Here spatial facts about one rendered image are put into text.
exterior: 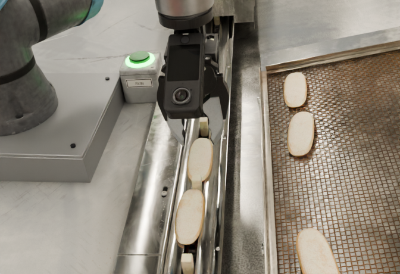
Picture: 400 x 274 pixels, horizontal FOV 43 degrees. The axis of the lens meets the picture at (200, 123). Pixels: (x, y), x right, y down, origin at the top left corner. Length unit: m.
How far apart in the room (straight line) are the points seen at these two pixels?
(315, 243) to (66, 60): 0.78
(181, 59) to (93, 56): 0.56
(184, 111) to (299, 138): 0.19
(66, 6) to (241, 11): 0.43
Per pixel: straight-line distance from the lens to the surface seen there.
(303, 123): 0.75
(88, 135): 0.83
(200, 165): 0.75
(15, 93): 0.86
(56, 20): 0.86
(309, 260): 0.57
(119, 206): 0.77
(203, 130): 0.83
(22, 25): 0.83
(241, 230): 0.71
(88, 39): 1.27
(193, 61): 0.63
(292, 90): 0.82
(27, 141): 0.85
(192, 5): 0.62
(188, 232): 0.66
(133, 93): 0.97
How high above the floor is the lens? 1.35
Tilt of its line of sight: 36 degrees down
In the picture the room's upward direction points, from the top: 7 degrees counter-clockwise
